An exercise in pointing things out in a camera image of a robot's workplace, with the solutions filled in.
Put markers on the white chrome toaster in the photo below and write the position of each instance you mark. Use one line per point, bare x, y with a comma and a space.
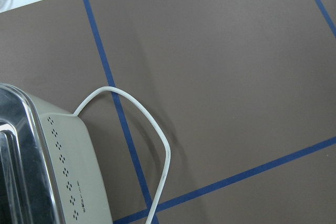
49, 169

